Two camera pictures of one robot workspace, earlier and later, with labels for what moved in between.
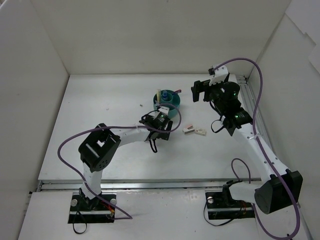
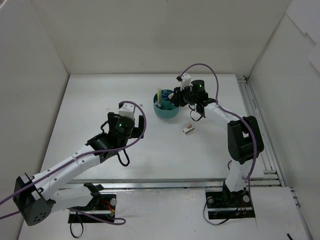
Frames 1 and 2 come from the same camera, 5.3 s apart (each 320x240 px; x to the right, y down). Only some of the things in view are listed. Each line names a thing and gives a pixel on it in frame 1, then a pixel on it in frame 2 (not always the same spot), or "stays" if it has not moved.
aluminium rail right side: (251, 100) stays
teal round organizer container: (169, 99) stays
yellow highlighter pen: (158, 96) stays
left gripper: (148, 120) to (141, 122)
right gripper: (204, 88) to (176, 95)
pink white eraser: (189, 130) stays
